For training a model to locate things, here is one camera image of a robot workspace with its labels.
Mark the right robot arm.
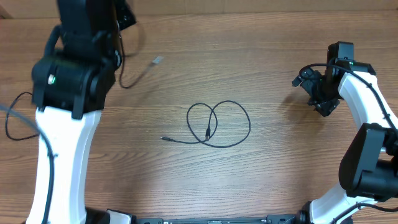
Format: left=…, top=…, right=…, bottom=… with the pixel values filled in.
left=292, top=41, right=397, bottom=224

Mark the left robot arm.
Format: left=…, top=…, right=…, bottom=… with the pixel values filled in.
left=27, top=0, right=136, bottom=224

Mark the black usb cable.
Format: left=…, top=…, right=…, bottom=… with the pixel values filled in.
left=160, top=100, right=252, bottom=149
left=117, top=21, right=165, bottom=90
left=4, top=91, right=40, bottom=141

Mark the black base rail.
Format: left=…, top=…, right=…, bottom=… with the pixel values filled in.
left=131, top=213, right=310, bottom=224

